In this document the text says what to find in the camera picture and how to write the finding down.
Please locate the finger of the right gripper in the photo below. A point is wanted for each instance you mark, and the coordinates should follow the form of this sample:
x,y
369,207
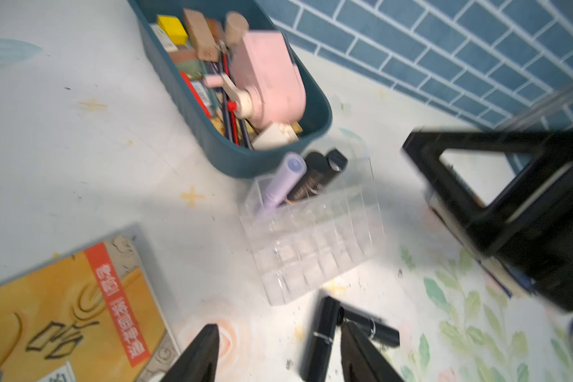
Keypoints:
x,y
467,170

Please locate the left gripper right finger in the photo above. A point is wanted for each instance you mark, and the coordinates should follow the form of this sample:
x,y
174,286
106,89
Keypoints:
x,y
361,360

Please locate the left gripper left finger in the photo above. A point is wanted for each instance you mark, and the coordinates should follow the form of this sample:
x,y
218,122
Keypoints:
x,y
198,363

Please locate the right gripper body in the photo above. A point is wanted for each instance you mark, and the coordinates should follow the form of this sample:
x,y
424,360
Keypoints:
x,y
554,258

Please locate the clear acrylic lipstick organizer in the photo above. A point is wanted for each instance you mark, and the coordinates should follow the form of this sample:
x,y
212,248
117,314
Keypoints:
x,y
299,246

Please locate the purple lipstick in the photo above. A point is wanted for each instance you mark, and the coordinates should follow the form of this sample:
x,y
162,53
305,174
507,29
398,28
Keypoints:
x,y
288,174

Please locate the yellow illustrated book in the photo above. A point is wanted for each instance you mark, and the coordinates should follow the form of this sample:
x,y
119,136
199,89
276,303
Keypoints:
x,y
91,316

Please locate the pink box in bin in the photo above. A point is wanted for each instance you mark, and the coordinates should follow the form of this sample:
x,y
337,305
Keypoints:
x,y
263,81

